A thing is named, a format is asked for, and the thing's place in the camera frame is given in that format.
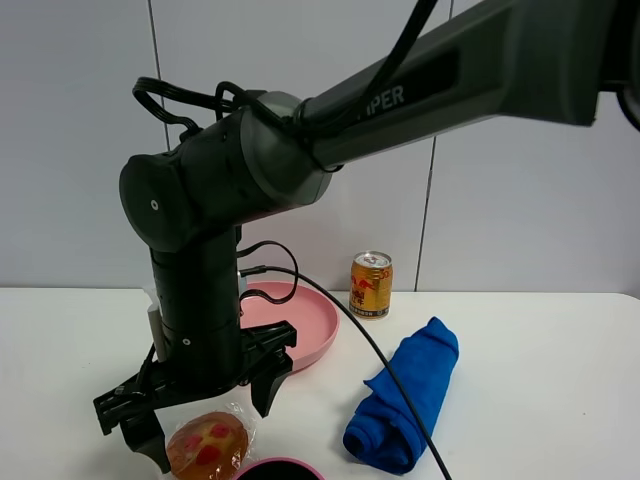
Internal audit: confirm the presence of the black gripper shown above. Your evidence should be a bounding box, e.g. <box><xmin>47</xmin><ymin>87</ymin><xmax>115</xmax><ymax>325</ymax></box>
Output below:
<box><xmin>93</xmin><ymin>321</ymin><xmax>297</xmax><ymax>474</ymax></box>

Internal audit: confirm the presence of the fruit tart pastry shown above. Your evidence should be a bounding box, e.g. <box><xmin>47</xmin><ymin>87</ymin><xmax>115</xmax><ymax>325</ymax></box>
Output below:
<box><xmin>160</xmin><ymin>401</ymin><xmax>258</xmax><ymax>479</ymax></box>

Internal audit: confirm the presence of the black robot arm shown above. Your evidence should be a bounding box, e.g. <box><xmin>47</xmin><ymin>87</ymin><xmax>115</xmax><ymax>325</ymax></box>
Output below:
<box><xmin>94</xmin><ymin>1</ymin><xmax>639</xmax><ymax>473</ymax></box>

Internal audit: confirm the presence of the pink rimmed dark bowl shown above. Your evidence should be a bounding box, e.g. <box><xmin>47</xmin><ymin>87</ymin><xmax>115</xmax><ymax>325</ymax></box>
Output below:
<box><xmin>233</xmin><ymin>457</ymin><xmax>324</xmax><ymax>480</ymax></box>

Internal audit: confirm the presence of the pink round plate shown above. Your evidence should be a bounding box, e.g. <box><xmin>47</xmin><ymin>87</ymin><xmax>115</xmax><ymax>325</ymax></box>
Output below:
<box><xmin>240</xmin><ymin>285</ymin><xmax>340</xmax><ymax>373</ymax></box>

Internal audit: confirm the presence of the blue folded cloth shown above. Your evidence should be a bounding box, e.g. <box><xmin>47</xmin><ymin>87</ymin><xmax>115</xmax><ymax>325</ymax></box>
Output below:
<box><xmin>343</xmin><ymin>317</ymin><xmax>459</xmax><ymax>475</ymax></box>

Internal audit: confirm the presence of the gold energy drink can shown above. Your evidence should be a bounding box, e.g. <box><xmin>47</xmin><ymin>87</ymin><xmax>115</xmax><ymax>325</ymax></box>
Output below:
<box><xmin>349</xmin><ymin>250</ymin><xmax>393</xmax><ymax>319</ymax></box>

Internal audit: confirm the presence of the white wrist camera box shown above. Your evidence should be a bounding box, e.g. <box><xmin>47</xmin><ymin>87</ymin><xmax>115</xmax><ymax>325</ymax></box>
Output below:
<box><xmin>143</xmin><ymin>286</ymin><xmax>167</xmax><ymax>363</ymax></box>

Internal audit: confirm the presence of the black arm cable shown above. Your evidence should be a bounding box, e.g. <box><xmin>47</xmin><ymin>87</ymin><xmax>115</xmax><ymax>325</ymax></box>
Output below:
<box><xmin>132</xmin><ymin>0</ymin><xmax>456</xmax><ymax>480</ymax></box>

